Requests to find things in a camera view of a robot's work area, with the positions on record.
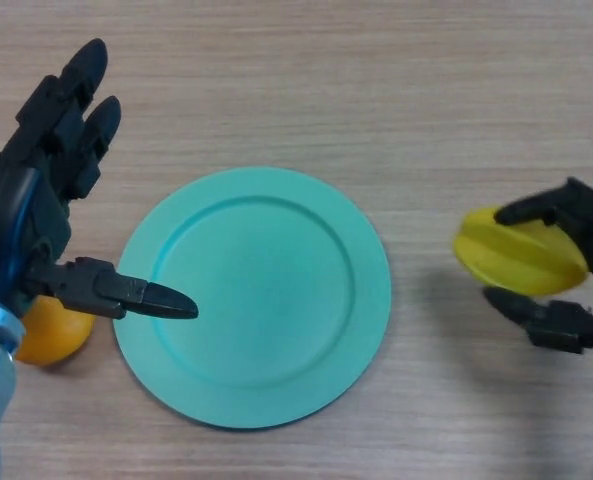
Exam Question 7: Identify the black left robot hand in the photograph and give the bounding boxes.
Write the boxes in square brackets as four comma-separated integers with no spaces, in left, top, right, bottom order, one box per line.
[0,38,200,321]

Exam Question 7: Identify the yellow starfruit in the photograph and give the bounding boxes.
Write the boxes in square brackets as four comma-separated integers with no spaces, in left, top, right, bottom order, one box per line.
[452,204,590,299]

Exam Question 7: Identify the green round plate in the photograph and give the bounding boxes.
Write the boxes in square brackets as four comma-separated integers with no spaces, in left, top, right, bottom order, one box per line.
[111,166,393,430]

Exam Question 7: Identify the orange fruit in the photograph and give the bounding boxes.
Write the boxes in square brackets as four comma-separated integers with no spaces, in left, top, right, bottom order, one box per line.
[14,294,96,367]

